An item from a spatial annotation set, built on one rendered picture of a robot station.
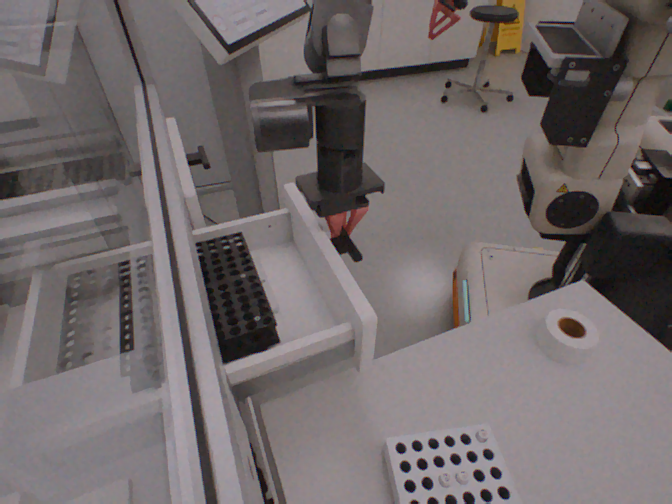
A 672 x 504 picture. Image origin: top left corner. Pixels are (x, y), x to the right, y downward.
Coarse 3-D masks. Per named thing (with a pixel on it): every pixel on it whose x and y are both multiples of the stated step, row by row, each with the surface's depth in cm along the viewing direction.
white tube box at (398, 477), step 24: (432, 432) 45; (456, 432) 45; (408, 456) 43; (432, 456) 43; (456, 456) 43; (480, 456) 43; (408, 480) 41; (432, 480) 41; (456, 480) 41; (480, 480) 43; (504, 480) 41
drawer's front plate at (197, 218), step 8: (168, 120) 75; (168, 128) 73; (176, 128) 73; (176, 136) 70; (176, 144) 68; (176, 152) 66; (184, 152) 66; (176, 160) 64; (184, 160) 64; (184, 168) 62; (184, 176) 61; (184, 184) 59; (192, 184) 59; (184, 192) 57; (192, 192) 58; (192, 200) 58; (192, 208) 59; (200, 208) 60; (192, 216) 60; (200, 216) 60; (200, 224) 61
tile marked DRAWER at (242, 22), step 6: (234, 12) 100; (240, 12) 102; (246, 12) 104; (228, 18) 98; (234, 18) 100; (240, 18) 101; (246, 18) 103; (252, 18) 105; (234, 24) 99; (240, 24) 101; (246, 24) 102; (252, 24) 104; (240, 30) 100
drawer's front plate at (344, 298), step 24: (288, 192) 58; (312, 216) 53; (312, 240) 51; (312, 264) 55; (336, 264) 46; (336, 288) 46; (360, 288) 43; (336, 312) 50; (360, 312) 41; (360, 336) 42; (360, 360) 45
